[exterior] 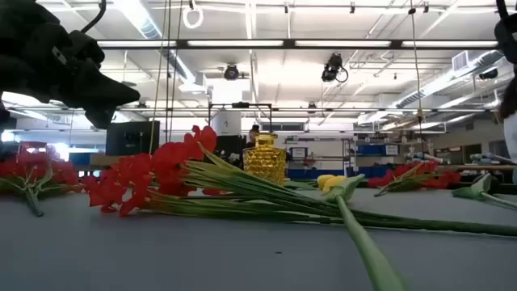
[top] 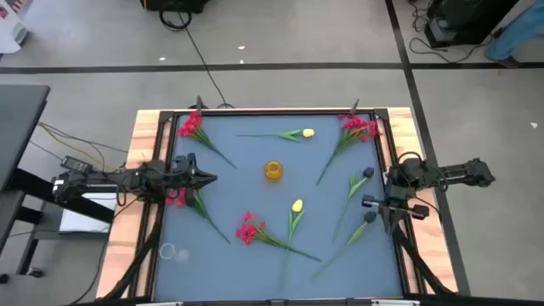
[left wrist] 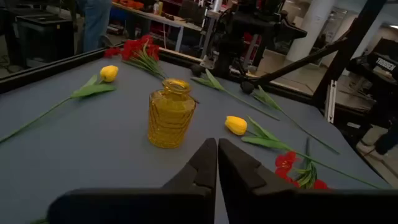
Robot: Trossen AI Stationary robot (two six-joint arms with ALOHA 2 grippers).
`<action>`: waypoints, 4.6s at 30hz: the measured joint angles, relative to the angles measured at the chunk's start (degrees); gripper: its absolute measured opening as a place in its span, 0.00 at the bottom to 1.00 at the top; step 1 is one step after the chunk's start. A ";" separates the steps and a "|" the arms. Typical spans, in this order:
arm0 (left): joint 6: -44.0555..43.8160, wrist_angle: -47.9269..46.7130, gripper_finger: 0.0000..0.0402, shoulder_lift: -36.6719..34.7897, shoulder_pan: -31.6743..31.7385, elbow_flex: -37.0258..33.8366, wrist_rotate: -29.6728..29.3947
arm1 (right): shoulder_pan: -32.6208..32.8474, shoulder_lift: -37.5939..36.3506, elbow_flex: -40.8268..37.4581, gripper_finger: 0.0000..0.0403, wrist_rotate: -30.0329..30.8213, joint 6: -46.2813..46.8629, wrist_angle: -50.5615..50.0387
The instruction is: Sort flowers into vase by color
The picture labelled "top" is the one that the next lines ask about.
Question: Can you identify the dark grey desk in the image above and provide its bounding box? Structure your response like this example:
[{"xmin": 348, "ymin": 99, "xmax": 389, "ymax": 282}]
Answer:
[{"xmin": 0, "ymin": 83, "xmax": 51, "ymax": 192}]

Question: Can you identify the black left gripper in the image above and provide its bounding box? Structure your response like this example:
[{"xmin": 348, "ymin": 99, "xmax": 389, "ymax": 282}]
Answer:
[{"xmin": 168, "ymin": 167, "xmax": 218, "ymax": 193}]

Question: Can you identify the yellow glass vase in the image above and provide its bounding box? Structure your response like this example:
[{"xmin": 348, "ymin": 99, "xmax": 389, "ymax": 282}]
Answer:
[{"xmin": 263, "ymin": 160, "xmax": 285, "ymax": 184}]

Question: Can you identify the yellow artificial tulip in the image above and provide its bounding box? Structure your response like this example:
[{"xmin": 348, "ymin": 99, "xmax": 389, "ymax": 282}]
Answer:
[
  {"xmin": 278, "ymin": 198, "xmax": 306, "ymax": 294},
  {"xmin": 235, "ymin": 127, "xmax": 316, "ymax": 143}
]

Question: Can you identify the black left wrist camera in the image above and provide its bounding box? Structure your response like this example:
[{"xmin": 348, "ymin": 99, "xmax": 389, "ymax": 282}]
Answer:
[{"xmin": 173, "ymin": 152, "xmax": 197, "ymax": 172}]

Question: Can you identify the black metal table frame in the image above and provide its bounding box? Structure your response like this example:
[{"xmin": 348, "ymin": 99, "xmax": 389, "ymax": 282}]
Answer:
[{"xmin": 99, "ymin": 108, "xmax": 458, "ymax": 306}]

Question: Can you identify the dark artificial tulip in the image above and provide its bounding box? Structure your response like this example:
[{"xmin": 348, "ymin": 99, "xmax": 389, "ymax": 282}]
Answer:
[
  {"xmin": 331, "ymin": 167, "xmax": 376, "ymax": 244},
  {"xmin": 311, "ymin": 211, "xmax": 378, "ymax": 281}
]

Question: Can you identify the black floor cable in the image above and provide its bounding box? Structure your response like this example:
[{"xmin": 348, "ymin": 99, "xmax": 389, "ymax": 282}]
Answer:
[{"xmin": 159, "ymin": 8, "xmax": 235, "ymax": 110}]

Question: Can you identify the black equipment case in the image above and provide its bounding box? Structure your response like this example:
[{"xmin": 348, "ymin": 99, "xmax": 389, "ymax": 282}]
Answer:
[{"xmin": 423, "ymin": 0, "xmax": 520, "ymax": 48}]

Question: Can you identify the black power adapter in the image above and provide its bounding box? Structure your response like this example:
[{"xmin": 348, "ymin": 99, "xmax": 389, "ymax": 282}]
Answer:
[{"xmin": 60, "ymin": 156, "xmax": 93, "ymax": 173}]

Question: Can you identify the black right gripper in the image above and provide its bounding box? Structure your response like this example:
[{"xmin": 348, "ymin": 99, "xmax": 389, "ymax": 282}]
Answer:
[{"xmin": 361, "ymin": 194, "xmax": 430, "ymax": 234}]

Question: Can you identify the person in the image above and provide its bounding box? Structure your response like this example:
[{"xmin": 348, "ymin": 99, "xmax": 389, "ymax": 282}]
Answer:
[{"xmin": 484, "ymin": 0, "xmax": 544, "ymax": 69}]

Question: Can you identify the white box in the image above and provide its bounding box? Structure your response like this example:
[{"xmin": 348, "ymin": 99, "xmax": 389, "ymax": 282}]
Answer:
[{"xmin": 0, "ymin": 0, "xmax": 34, "ymax": 54}]

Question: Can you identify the black equipment box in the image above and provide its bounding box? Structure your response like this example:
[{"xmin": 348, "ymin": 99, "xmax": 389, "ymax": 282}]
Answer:
[{"xmin": 139, "ymin": 0, "xmax": 210, "ymax": 13}]

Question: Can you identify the yellow cable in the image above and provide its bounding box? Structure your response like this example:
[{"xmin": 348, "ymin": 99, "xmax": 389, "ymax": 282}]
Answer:
[{"xmin": 37, "ymin": 122, "xmax": 128, "ymax": 171}]

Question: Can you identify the black metal stand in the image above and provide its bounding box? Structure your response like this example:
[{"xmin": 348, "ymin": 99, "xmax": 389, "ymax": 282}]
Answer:
[{"xmin": 0, "ymin": 167, "xmax": 116, "ymax": 277}]

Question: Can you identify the red artificial flower bunch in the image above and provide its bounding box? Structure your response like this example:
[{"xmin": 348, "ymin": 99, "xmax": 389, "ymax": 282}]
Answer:
[
  {"xmin": 177, "ymin": 110, "xmax": 238, "ymax": 169},
  {"xmin": 235, "ymin": 211, "xmax": 322, "ymax": 263},
  {"xmin": 164, "ymin": 186, "xmax": 232, "ymax": 245}
]

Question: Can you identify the blue-grey table mat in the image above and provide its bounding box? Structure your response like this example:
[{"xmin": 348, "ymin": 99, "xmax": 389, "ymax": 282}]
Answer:
[{"xmin": 153, "ymin": 113, "xmax": 404, "ymax": 301}]

